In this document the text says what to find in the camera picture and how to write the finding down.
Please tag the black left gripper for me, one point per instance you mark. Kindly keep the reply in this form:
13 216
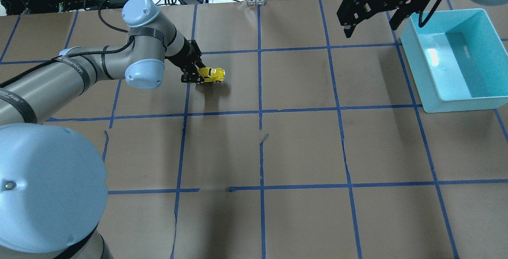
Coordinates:
183 54

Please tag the yellow beetle toy car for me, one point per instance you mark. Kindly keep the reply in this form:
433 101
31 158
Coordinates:
209 74

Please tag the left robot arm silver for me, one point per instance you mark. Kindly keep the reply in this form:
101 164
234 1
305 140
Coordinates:
53 178

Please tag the turquoise plastic bin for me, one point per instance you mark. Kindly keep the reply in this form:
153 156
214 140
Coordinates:
457 60

